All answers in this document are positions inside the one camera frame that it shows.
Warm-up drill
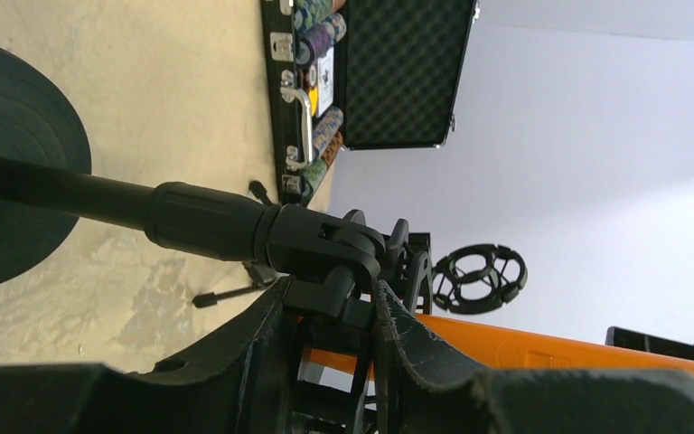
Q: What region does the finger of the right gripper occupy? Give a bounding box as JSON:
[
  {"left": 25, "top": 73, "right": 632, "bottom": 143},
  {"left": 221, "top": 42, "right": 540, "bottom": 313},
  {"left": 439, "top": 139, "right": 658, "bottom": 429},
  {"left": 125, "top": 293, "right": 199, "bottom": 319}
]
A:
[{"left": 605, "top": 326, "right": 694, "bottom": 361}]

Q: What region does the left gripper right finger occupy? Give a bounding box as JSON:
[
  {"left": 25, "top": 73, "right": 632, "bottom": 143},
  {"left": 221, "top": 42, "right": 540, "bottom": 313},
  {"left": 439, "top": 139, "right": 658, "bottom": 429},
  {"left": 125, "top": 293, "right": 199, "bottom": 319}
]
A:
[{"left": 372, "top": 282, "right": 694, "bottom": 433}]

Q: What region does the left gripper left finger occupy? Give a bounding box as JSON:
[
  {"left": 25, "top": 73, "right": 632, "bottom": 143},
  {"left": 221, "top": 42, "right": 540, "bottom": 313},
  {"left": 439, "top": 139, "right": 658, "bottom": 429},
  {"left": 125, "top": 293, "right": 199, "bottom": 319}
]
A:
[{"left": 0, "top": 278, "right": 296, "bottom": 433}]

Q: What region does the orange microphone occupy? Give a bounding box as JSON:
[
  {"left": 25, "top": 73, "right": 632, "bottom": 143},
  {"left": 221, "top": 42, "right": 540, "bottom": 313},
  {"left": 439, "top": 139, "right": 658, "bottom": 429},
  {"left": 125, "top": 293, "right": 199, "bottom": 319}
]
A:
[{"left": 307, "top": 313, "right": 694, "bottom": 402}]

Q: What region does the black tripod shock-mount stand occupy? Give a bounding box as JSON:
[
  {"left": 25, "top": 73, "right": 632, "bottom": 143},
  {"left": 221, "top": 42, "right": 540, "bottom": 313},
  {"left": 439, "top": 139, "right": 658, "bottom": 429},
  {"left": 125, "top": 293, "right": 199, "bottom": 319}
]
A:
[{"left": 192, "top": 179, "right": 530, "bottom": 316}]

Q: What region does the round-base shock-mount stand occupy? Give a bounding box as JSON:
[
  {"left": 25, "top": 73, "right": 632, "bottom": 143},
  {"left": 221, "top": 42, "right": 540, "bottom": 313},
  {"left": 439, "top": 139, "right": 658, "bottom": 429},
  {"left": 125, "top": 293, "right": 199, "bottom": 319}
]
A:
[{"left": 0, "top": 34, "right": 435, "bottom": 434}]

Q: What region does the black poker chip case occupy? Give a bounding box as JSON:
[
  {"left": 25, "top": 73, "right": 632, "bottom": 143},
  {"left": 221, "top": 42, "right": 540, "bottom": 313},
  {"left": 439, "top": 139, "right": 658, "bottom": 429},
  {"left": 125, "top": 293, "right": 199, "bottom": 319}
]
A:
[{"left": 261, "top": 1, "right": 481, "bottom": 206}]

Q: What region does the white playing card deck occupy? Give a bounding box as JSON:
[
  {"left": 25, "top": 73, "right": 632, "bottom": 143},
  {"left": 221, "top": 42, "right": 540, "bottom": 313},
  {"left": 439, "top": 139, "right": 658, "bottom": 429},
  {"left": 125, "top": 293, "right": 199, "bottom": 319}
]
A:
[{"left": 315, "top": 47, "right": 334, "bottom": 118}]

